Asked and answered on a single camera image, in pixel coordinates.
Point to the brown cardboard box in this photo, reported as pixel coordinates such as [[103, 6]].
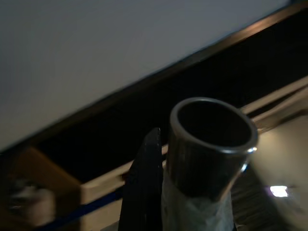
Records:
[[48, 173]]

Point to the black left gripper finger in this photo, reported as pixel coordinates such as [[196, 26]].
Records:
[[144, 183]]

